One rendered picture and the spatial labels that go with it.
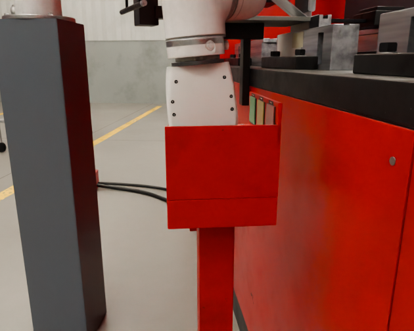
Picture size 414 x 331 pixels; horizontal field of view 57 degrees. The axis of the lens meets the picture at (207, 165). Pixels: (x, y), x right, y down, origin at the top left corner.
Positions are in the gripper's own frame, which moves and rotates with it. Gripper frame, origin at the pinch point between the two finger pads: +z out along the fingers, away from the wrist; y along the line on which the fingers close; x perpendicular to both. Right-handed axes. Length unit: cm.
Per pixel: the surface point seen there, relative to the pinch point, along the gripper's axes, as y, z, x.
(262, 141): -7.6, -4.0, 4.9
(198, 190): 1.8, 2.1, 4.9
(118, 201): 48, 71, -186
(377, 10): -52, -24, -49
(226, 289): -1.6, 23.2, -2.1
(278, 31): -50, -25, -137
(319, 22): -32, -21, -38
